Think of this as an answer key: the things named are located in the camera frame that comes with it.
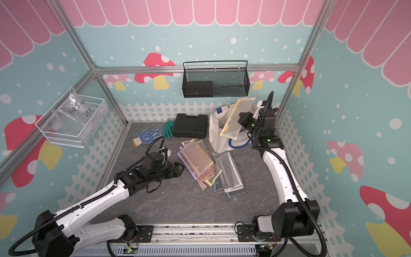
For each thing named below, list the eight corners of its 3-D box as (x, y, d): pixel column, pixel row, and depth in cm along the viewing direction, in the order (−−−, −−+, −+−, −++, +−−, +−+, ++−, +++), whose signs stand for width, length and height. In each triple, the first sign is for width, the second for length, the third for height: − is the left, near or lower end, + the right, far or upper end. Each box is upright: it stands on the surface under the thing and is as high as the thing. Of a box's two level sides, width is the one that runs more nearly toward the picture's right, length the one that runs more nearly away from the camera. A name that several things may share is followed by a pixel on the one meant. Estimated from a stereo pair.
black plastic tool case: (173, 138, 112) (172, 133, 108) (177, 118, 125) (176, 113, 121) (207, 138, 112) (207, 133, 108) (207, 118, 125) (207, 113, 121)
